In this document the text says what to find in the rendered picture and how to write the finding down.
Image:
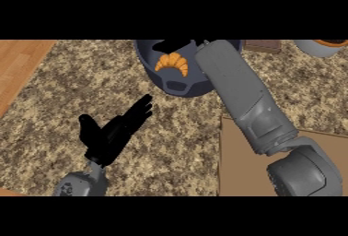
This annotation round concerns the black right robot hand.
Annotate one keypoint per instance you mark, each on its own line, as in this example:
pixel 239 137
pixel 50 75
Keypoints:
pixel 174 44

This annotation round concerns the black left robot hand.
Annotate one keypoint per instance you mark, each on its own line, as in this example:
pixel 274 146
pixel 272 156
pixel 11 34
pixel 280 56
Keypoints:
pixel 111 135

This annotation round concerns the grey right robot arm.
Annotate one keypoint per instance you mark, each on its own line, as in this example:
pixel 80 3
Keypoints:
pixel 246 104

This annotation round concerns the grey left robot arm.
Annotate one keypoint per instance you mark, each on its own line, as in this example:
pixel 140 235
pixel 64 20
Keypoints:
pixel 81 184

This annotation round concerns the orange croissant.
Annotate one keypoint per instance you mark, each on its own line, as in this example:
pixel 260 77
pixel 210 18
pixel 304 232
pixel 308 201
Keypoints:
pixel 171 63

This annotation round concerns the dark blue-grey pot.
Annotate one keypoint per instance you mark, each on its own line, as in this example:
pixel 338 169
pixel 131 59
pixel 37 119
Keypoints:
pixel 154 66

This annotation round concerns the brown flat tray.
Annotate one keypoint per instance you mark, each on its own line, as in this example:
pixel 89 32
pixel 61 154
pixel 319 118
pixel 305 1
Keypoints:
pixel 239 166

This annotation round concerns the dark brown box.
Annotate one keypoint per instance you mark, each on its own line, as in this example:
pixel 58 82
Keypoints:
pixel 263 45

